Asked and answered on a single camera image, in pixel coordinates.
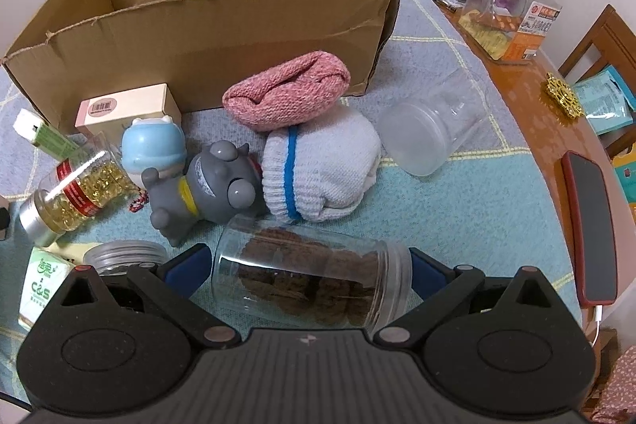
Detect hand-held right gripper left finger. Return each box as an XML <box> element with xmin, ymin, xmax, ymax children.
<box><xmin>54</xmin><ymin>242</ymin><xmax>244</xmax><ymax>350</ymax></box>

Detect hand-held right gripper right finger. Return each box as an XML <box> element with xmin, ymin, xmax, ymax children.
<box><xmin>372</xmin><ymin>248</ymin><xmax>562</xmax><ymax>352</ymax></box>

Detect grey-lidded jar of dark pieces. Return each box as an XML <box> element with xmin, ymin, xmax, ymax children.
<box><xmin>82</xmin><ymin>240</ymin><xmax>167</xmax><ymax>278</ymax></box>

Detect clear jar of brown cookies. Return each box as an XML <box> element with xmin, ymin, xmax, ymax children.
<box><xmin>211</xmin><ymin>214</ymin><xmax>413</xmax><ymax>328</ymax></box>

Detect clear plastic jar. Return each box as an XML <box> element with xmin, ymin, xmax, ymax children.
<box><xmin>380</xmin><ymin>69</ymin><xmax>493</xmax><ymax>177</ymax></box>

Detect white sock with blue stripe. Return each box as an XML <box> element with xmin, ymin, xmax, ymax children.
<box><xmin>262</xmin><ymin>108</ymin><xmax>382</xmax><ymax>223</ymax></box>

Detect green and white tube box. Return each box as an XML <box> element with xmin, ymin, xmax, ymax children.
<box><xmin>12</xmin><ymin>108</ymin><xmax>83</xmax><ymax>161</ymax></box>

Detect brown cardboard box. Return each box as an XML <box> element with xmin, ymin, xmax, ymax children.
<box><xmin>2</xmin><ymin>0</ymin><xmax>401</xmax><ymax>137</ymax></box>

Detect blue checked blanket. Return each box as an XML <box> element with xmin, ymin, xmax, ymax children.
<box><xmin>0</xmin><ymin>0</ymin><xmax>577</xmax><ymax>405</ymax></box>

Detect grey toy figure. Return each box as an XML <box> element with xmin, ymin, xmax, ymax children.
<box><xmin>140</xmin><ymin>140</ymin><xmax>264</xmax><ymax>248</ymax></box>

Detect cream paper packet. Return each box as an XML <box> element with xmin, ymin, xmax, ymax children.
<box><xmin>47</xmin><ymin>242</ymin><xmax>107</xmax><ymax>266</ymax></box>

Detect light blue toy figure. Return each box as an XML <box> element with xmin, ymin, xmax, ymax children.
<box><xmin>120</xmin><ymin>116</ymin><xmax>188</xmax><ymax>186</ymax></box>

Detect bottle of golden capsules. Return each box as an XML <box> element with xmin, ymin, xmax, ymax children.
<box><xmin>19</xmin><ymin>133</ymin><xmax>145</xmax><ymax>248</ymax></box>

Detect green and white tissue pack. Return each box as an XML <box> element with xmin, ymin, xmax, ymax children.
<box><xmin>17</xmin><ymin>246</ymin><xmax>75</xmax><ymax>330</ymax></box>

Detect phone in red case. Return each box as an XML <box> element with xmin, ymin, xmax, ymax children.
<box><xmin>561</xmin><ymin>151</ymin><xmax>618</xmax><ymax>306</ymax></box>

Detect small pink and cream box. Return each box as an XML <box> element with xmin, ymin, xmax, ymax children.
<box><xmin>74</xmin><ymin>83</ymin><xmax>184</xmax><ymax>141</ymax></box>

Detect pink folded towel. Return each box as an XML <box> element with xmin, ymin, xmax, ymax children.
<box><xmin>222</xmin><ymin>50</ymin><xmax>351</xmax><ymax>132</ymax></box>

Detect yellow and teal packet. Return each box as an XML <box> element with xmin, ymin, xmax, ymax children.
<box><xmin>611</xmin><ymin>156</ymin><xmax>636</xmax><ymax>219</ymax></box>

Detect pink patterned cloth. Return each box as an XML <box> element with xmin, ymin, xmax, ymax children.
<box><xmin>593</xmin><ymin>345</ymin><xmax>636</xmax><ymax>424</ymax></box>

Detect gold beads pile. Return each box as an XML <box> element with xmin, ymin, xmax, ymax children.
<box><xmin>541</xmin><ymin>72</ymin><xmax>586</xmax><ymax>119</ymax></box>

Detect teal snack packet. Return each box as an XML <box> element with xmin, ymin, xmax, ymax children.
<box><xmin>571</xmin><ymin>69</ymin><xmax>634</xmax><ymax>135</ymax></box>

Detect large clear container black lid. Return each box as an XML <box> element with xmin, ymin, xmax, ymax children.
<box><xmin>457</xmin><ymin>0</ymin><xmax>566</xmax><ymax>64</ymax></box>

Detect wooden chair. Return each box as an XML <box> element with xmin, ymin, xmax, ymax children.
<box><xmin>559</xmin><ymin>4</ymin><xmax>636</xmax><ymax>157</ymax></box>

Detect white charging cable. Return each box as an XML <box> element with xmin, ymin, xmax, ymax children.
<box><xmin>590</xmin><ymin>304</ymin><xmax>604</xmax><ymax>348</ymax></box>

